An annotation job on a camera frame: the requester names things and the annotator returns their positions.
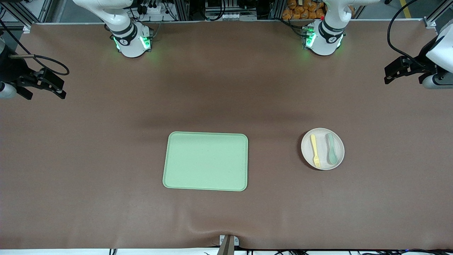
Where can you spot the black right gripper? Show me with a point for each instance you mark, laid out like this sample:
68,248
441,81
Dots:
11,69

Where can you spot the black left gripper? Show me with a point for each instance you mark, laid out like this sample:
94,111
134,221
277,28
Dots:
422,61

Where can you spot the teal plastic spoon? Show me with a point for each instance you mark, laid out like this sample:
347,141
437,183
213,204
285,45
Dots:
333,157

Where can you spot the yellow plastic fork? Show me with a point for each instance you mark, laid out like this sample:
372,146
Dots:
313,143

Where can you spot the cream round plate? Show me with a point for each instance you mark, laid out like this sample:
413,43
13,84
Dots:
322,153

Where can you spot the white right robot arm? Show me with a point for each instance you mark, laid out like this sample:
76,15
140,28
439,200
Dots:
131,42

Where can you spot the orange packaged items pile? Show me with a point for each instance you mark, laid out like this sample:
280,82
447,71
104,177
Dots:
300,12

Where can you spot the white power strip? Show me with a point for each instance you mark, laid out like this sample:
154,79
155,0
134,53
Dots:
152,10

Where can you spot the mint green rectangular tray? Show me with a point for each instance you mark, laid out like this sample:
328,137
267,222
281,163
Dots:
205,161

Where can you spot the brown table cover mat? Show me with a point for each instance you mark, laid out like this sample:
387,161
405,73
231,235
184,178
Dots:
226,88

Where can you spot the white terminal block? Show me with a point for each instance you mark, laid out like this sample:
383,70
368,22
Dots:
221,16

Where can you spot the metal table edge clamp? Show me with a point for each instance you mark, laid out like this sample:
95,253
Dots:
227,244

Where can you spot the aluminium frame profile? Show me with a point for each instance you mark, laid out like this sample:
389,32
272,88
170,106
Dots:
430,24
25,29

